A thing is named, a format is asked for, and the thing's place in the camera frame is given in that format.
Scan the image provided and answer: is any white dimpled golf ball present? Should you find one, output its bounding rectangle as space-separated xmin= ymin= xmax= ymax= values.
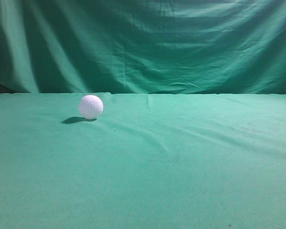
xmin=79 ymin=95 xmax=103 ymax=119

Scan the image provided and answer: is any green table cloth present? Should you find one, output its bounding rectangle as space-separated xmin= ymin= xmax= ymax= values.
xmin=0 ymin=93 xmax=286 ymax=229

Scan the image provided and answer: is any green backdrop curtain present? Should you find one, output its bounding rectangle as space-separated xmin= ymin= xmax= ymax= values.
xmin=0 ymin=0 xmax=286 ymax=94

